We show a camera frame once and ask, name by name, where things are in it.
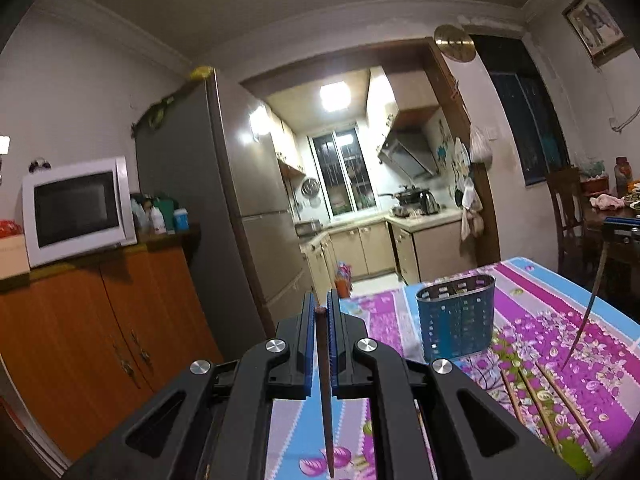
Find dark reddish wooden chopstick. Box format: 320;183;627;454
314;307;335;478

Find bamboo chopstick green band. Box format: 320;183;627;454
518;368;562;457

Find beige kitchen base cabinets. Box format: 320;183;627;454
300;209;476;297

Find kitchen window with bars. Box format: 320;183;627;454
311;127;376;218

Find dark wooden dining table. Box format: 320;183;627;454
584;204;639;307

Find pink cloth on table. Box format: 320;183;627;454
589;193;625;211

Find wooden dining chair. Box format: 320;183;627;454
546;166;589;281

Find red lidded glass jar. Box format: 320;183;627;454
614;156;632;198

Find blue perforated utensil holder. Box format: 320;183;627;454
416;274;495;362

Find floral purple tablecloth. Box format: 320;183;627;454
265;258;639;479

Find dark room window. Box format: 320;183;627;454
472;35;570;186

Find white hanging plastic bag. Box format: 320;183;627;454
470;125;492;165

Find black wok on stove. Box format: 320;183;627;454
378;185;423;206

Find electric kettle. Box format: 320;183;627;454
420;190;440;216

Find framed elephant picture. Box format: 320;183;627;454
563;0;631;67

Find orange wooden cabinet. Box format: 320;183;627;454
1;228;222;462

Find white plastic bottle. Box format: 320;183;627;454
150;206;167;235

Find steel range hood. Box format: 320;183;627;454
378;129;439;181

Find grey multi-door refrigerator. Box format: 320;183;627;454
132;70;312;359

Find white microwave oven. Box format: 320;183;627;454
22;156;137;268

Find white wall cable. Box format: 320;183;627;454
608;104;640;134

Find gold round wall clock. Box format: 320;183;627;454
434;24;476;63

